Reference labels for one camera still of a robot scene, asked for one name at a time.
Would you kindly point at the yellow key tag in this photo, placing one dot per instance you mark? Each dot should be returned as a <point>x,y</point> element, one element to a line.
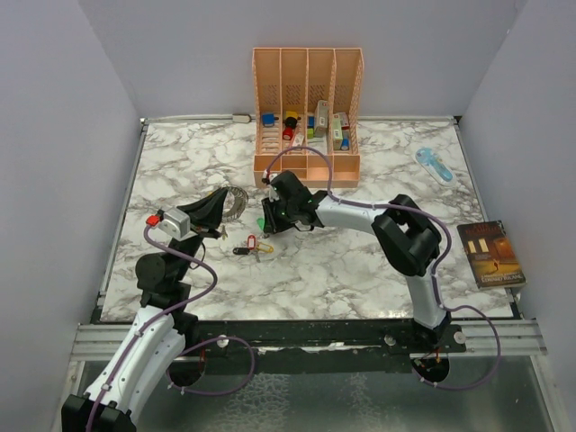
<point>264,248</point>

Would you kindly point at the metal keyring with yellow grip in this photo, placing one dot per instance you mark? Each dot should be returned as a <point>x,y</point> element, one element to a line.
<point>235,204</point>

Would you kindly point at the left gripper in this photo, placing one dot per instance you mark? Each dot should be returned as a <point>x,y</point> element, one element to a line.
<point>206,212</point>

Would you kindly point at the white red box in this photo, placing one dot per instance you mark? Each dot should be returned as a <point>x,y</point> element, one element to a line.
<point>340,128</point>

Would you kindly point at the aluminium frame bar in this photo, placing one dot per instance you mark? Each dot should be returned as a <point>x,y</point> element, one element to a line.
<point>465,337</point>

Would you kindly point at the yellow block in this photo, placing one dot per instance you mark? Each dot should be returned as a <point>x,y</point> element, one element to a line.
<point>291,114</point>

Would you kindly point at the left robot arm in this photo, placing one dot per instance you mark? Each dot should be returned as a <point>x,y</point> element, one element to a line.
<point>161,327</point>

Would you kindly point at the blue block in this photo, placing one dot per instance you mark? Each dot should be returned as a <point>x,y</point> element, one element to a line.
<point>268,119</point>

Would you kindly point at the blue toothbrush package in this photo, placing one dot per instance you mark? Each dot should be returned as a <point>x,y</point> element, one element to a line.
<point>435,166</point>

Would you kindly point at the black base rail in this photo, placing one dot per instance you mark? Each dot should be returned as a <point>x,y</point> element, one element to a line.
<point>235,356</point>

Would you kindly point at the white adapter at wall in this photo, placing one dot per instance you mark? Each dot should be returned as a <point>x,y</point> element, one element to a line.
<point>243,118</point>

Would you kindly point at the peach desk organizer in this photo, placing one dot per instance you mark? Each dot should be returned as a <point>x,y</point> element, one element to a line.
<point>295,79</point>

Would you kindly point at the red key tag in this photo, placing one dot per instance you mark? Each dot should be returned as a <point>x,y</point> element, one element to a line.
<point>251,242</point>

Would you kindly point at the black key tag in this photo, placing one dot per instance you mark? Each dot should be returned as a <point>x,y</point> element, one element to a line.
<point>241,251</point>

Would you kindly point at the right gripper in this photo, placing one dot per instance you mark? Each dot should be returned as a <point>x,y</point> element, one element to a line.
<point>272,225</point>

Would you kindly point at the green key tag with key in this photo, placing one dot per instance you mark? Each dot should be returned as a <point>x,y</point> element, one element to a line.
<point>261,223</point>

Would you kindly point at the tall grey box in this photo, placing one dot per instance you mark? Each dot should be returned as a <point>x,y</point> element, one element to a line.
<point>321,119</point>

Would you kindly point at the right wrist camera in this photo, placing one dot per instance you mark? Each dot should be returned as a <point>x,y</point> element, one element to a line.
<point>273,194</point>

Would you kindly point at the paperback book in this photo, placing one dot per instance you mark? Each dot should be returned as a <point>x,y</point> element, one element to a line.
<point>491,256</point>

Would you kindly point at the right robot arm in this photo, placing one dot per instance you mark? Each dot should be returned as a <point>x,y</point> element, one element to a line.
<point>408,238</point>

